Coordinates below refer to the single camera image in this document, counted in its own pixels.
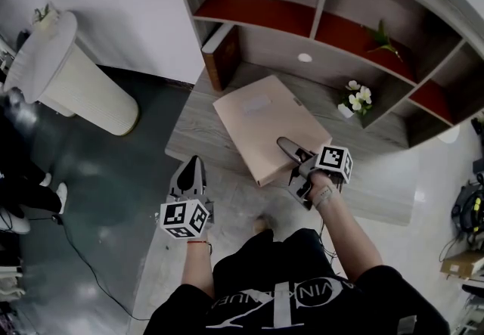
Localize large pink box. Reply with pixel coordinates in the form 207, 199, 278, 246
212, 75, 334, 188

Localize brown hardcover book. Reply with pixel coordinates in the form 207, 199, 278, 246
200, 22, 241, 92

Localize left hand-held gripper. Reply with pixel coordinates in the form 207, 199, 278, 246
160, 154, 216, 241

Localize white potted flowers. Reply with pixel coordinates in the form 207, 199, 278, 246
337, 79, 374, 119

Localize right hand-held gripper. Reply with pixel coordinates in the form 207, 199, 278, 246
277, 136, 354, 211

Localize white ribbed pedestal table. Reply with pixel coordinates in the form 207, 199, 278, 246
3, 10, 140, 137

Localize black floor cable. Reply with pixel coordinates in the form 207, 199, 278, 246
52, 214, 150, 323

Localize black yellow vacuum cleaner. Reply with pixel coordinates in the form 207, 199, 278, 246
451, 184, 484, 236

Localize wooden shelf unit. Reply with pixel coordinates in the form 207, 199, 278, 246
166, 0, 484, 151

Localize cardboard box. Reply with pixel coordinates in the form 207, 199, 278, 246
440, 252, 484, 280

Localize person's right hand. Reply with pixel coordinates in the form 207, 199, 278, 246
307, 169, 344, 197

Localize grey wrist strap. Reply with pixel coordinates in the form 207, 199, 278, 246
315, 184, 337, 209

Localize white round side table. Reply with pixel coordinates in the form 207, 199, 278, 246
438, 123, 461, 144

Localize person's left forearm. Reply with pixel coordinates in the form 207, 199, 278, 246
181, 240, 215, 289

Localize green artificial leaf sprig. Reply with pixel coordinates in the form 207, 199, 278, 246
365, 19, 404, 62

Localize person's black printed t-shirt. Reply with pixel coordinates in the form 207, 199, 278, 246
142, 227, 451, 335

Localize small potted plant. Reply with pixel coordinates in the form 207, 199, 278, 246
32, 3, 60, 30

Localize person's right forearm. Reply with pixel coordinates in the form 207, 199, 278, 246
317, 189, 385, 281

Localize grey wooden desk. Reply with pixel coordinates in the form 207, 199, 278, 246
165, 64, 415, 227

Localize person's tan shoe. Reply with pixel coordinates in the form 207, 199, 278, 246
253, 214, 274, 236

